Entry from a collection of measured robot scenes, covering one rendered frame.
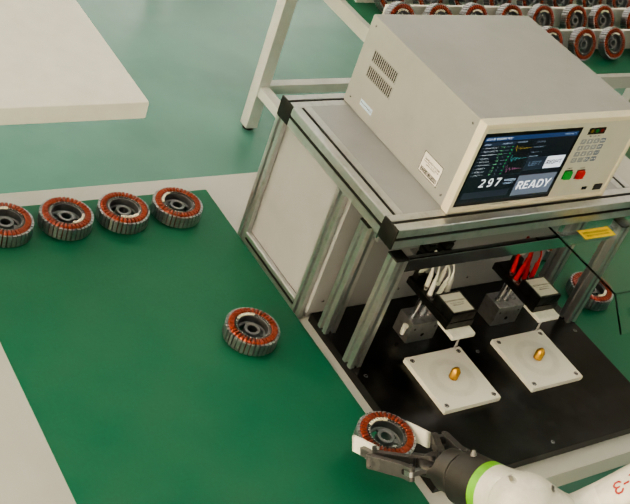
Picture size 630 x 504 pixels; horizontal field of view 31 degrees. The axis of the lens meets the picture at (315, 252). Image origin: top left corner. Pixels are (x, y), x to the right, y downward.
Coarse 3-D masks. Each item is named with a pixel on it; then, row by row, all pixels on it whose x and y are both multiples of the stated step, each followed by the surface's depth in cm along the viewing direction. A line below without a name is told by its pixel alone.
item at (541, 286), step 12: (504, 264) 245; (504, 276) 242; (540, 276) 241; (504, 288) 244; (516, 288) 240; (528, 288) 237; (540, 288) 238; (552, 288) 239; (528, 300) 237; (540, 300) 235; (552, 300) 238; (540, 312) 238; (552, 312) 239
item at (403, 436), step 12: (360, 420) 203; (372, 420) 203; (384, 420) 205; (396, 420) 205; (360, 432) 200; (384, 432) 203; (396, 432) 205; (408, 432) 203; (384, 444) 201; (396, 444) 204; (408, 444) 201
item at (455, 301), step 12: (420, 288) 229; (420, 300) 230; (432, 300) 227; (444, 300) 224; (456, 300) 225; (420, 312) 234; (432, 312) 226; (444, 312) 223; (456, 312) 222; (468, 312) 223; (444, 324) 223; (456, 324) 224; (468, 324) 226; (456, 336) 223; (468, 336) 225
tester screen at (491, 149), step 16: (496, 144) 205; (512, 144) 208; (528, 144) 210; (544, 144) 213; (560, 144) 216; (480, 160) 206; (496, 160) 209; (512, 160) 211; (480, 176) 209; (496, 176) 212; (512, 176) 215; (464, 192) 210; (544, 192) 224
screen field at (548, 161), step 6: (546, 156) 216; (552, 156) 217; (558, 156) 218; (564, 156) 219; (528, 162) 214; (534, 162) 215; (540, 162) 216; (546, 162) 218; (552, 162) 219; (558, 162) 220; (528, 168) 216; (534, 168) 217; (540, 168) 218
